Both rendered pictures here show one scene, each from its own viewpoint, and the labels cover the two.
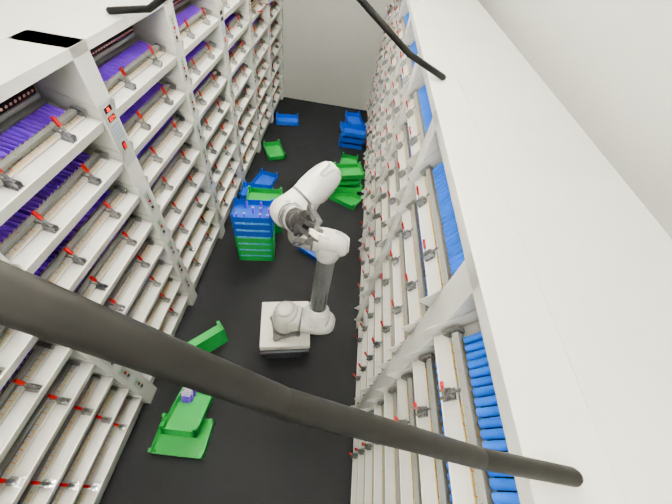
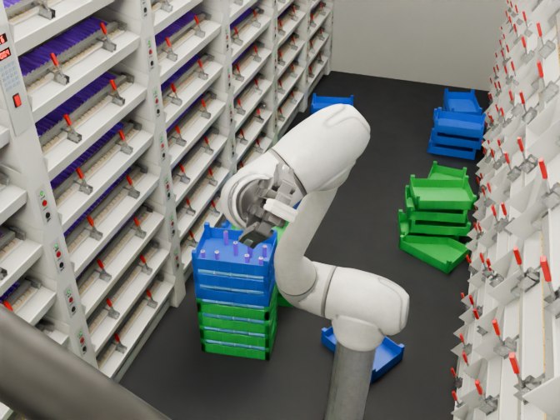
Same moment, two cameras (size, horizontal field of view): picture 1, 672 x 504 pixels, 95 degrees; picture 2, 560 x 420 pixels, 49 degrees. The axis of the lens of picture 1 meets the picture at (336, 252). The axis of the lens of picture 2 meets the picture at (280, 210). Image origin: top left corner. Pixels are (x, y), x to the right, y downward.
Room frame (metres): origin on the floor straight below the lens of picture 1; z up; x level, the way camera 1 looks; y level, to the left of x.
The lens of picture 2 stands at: (-0.03, -0.17, 2.08)
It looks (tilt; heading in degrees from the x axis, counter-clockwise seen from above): 36 degrees down; 22
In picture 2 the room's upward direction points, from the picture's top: straight up
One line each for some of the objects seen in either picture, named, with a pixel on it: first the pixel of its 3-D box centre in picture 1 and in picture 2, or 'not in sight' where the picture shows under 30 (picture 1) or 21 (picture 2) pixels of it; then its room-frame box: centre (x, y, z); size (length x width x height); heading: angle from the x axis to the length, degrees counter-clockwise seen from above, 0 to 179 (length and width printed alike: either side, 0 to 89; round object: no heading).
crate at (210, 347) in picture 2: (257, 249); (240, 332); (1.66, 0.69, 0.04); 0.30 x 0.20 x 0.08; 102
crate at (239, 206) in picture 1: (253, 209); (235, 248); (1.66, 0.69, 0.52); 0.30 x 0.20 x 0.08; 102
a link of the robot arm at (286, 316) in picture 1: (286, 315); not in sight; (0.89, 0.23, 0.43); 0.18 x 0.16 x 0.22; 92
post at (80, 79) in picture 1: (141, 219); (27, 240); (1.07, 1.11, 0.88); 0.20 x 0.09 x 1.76; 94
